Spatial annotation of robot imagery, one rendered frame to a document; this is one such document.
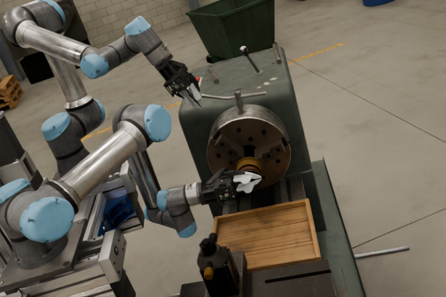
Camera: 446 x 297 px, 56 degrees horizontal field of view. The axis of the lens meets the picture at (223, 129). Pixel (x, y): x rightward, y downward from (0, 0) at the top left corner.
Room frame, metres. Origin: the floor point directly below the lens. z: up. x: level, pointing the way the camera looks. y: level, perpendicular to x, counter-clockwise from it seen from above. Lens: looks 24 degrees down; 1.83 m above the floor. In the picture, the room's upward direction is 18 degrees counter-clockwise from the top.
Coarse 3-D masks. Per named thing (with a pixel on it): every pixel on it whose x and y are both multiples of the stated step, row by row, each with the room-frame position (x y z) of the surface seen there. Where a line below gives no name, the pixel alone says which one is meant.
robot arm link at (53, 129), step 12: (48, 120) 1.58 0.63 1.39; (60, 120) 1.53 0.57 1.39; (72, 120) 1.57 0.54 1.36; (48, 132) 1.51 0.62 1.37; (60, 132) 1.51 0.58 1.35; (72, 132) 1.54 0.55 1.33; (84, 132) 1.58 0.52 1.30; (48, 144) 1.52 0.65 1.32; (60, 144) 1.50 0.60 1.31; (72, 144) 1.52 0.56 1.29; (60, 156) 1.50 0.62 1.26
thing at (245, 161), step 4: (240, 160) 1.29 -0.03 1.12; (244, 160) 1.29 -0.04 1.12; (248, 160) 1.28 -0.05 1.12; (252, 160) 1.28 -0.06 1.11; (256, 160) 1.29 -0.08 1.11; (236, 164) 1.30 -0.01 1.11; (240, 164) 1.28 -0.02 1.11; (244, 164) 1.26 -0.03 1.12; (248, 164) 1.26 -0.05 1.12; (252, 164) 1.26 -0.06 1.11; (256, 164) 1.27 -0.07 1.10; (260, 164) 1.29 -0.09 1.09; (236, 168) 1.30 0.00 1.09; (240, 168) 1.27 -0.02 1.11; (244, 168) 1.25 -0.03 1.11; (248, 168) 1.24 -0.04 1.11; (252, 168) 1.24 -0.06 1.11; (256, 168) 1.26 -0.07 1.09; (260, 168) 1.27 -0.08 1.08; (252, 172) 1.23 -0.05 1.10; (256, 172) 1.23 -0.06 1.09; (260, 172) 1.26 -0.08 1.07; (256, 184) 1.24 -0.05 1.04
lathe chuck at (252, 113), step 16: (256, 112) 1.42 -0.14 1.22; (224, 128) 1.39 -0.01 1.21; (240, 128) 1.38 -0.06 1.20; (256, 128) 1.37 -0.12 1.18; (272, 128) 1.36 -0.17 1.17; (208, 144) 1.41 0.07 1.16; (240, 144) 1.39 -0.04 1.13; (256, 144) 1.37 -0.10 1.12; (288, 144) 1.36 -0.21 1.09; (208, 160) 1.41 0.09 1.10; (224, 160) 1.40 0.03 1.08; (272, 160) 1.37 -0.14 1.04; (288, 160) 1.36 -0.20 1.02; (272, 176) 1.37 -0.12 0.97
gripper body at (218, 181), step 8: (224, 176) 1.23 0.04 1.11; (200, 184) 1.23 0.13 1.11; (216, 184) 1.20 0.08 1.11; (224, 184) 1.20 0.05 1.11; (232, 184) 1.22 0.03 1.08; (200, 192) 1.21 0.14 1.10; (208, 192) 1.20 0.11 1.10; (216, 192) 1.18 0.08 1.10; (224, 192) 1.18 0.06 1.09; (232, 192) 1.19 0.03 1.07; (208, 200) 1.20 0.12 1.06; (216, 200) 1.19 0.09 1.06; (224, 200) 1.20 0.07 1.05; (232, 200) 1.19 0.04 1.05
